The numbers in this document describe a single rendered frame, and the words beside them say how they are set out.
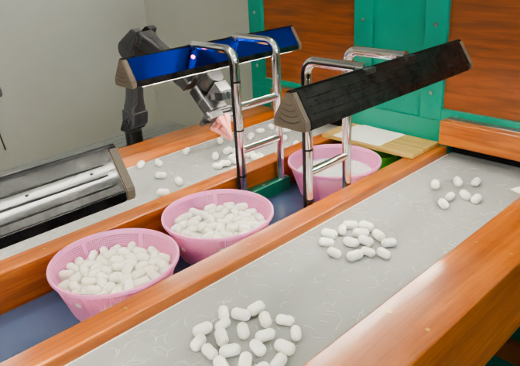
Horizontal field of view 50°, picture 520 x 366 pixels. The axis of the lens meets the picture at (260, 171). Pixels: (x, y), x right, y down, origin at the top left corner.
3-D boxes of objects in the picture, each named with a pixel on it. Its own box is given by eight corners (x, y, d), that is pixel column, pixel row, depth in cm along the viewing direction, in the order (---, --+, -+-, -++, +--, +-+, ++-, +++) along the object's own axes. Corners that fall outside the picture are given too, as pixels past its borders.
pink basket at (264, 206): (143, 264, 131) (138, 228, 128) (200, 215, 154) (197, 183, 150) (246, 286, 121) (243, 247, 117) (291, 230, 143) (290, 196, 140)
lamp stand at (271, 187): (197, 193, 168) (183, 41, 151) (247, 172, 180) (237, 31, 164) (241, 211, 155) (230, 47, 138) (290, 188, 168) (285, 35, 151)
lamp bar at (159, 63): (114, 85, 143) (110, 56, 140) (283, 46, 182) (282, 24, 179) (131, 90, 137) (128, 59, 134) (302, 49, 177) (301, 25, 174)
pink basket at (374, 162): (288, 210, 154) (287, 178, 150) (289, 172, 179) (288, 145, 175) (387, 208, 152) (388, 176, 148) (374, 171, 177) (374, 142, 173)
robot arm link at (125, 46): (205, 70, 180) (145, 17, 189) (186, 76, 173) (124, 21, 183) (194, 100, 188) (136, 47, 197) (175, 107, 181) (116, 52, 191)
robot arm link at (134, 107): (148, 127, 206) (148, 39, 190) (133, 131, 201) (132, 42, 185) (136, 121, 209) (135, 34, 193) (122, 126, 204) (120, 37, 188)
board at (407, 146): (321, 136, 182) (321, 133, 182) (350, 125, 192) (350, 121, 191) (412, 159, 160) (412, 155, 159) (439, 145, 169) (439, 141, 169)
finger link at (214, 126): (248, 129, 175) (231, 105, 177) (230, 135, 170) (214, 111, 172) (238, 141, 180) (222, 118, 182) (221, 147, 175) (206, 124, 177)
